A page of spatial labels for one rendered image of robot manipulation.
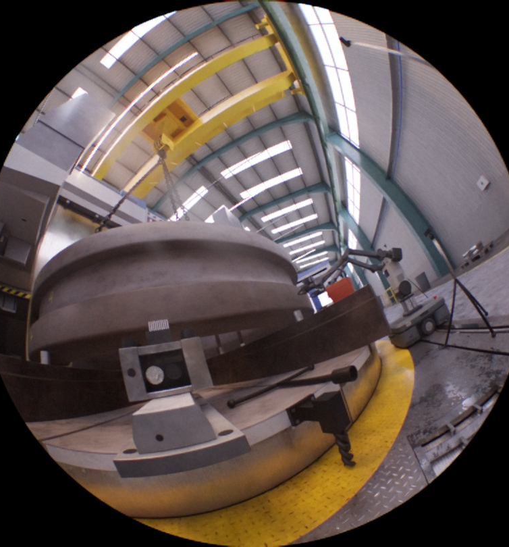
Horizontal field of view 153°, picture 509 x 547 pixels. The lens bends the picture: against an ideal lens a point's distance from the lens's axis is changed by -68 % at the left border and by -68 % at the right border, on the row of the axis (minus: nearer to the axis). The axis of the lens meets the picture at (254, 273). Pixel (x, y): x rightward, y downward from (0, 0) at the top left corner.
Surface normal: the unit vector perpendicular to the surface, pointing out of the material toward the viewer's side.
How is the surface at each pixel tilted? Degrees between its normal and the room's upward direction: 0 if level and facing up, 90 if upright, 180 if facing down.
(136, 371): 90
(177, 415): 90
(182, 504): 90
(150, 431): 90
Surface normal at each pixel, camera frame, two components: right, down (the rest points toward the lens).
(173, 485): 0.31, -0.50
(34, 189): 0.38, 0.89
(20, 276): 0.84, -0.45
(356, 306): -0.68, -0.09
